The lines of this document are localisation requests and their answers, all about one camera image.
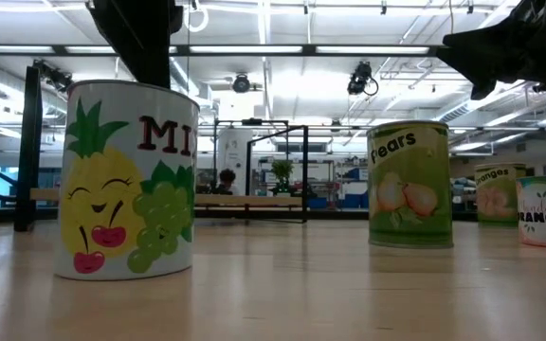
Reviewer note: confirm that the green pears can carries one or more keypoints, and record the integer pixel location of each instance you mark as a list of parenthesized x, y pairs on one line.
[(410, 189)]

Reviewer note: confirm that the person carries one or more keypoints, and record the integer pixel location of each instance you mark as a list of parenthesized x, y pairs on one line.
[(227, 180)]

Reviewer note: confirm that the green oranges can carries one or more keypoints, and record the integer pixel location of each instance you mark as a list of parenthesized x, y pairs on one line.
[(496, 199)]

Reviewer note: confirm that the black ceiling camera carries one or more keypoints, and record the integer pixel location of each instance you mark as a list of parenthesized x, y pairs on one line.
[(359, 78), (241, 84)]

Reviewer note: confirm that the black aluminium table frame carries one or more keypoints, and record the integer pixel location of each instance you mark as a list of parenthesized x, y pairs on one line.
[(339, 215)]

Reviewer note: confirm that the black metal frame stand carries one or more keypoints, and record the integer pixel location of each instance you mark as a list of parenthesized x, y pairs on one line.
[(254, 121)]

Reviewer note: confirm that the wooden shelf with black frame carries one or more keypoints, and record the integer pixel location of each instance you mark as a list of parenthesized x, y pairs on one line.
[(244, 201)]

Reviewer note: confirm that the black linear light bar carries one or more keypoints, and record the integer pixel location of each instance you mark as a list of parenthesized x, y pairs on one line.
[(308, 49)]

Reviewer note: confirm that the white mixed fruit can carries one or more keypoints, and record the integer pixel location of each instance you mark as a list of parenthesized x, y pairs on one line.
[(126, 189)]

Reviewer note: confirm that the blue storage bin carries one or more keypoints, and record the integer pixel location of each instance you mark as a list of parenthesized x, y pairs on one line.
[(354, 201), (317, 203)]

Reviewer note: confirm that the green potted plant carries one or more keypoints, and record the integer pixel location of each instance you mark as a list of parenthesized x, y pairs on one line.
[(282, 170)]

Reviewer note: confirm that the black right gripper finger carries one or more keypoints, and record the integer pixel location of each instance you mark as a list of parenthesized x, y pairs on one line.
[(477, 57)]

